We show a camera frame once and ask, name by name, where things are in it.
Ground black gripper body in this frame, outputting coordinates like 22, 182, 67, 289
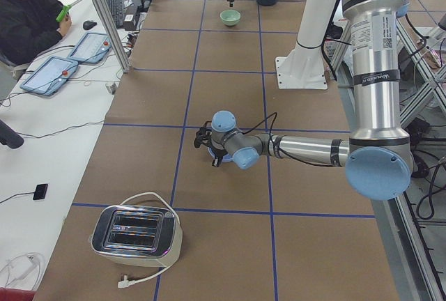
210, 144, 226, 158

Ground blue bowl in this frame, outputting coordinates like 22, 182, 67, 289
208, 148, 233, 163

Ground green bowl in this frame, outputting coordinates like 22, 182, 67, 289
220, 9, 241, 26

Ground brown paper table mat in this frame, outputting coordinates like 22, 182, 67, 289
36, 0, 399, 300

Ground silver white toaster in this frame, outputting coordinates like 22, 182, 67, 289
91, 205, 183, 268

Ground black keyboard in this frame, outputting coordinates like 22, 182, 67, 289
105, 0, 124, 29

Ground black computer mouse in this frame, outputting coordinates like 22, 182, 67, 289
82, 20, 97, 31

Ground far blue tablet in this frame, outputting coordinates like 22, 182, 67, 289
67, 32, 111, 64

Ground blue tablet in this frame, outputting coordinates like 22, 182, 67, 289
20, 56, 79, 96
67, 32, 111, 64

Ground green handheld tool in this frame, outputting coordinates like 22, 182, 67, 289
56, 4, 72, 23

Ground small black box device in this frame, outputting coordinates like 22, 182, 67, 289
33, 183, 48, 201

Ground near blue tablet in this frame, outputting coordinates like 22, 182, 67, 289
20, 56, 79, 96

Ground seated person in black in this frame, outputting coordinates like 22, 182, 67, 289
1, 0, 72, 65

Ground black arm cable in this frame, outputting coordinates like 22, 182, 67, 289
249, 84, 356, 168

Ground white camera mast base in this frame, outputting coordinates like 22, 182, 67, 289
275, 0, 339, 90

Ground aluminium frame post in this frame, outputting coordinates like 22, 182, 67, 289
92, 0, 130, 73

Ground white toaster power cable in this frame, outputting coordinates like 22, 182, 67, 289
117, 192, 175, 289

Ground white charger with cable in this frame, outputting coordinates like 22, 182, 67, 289
1, 252, 45, 291

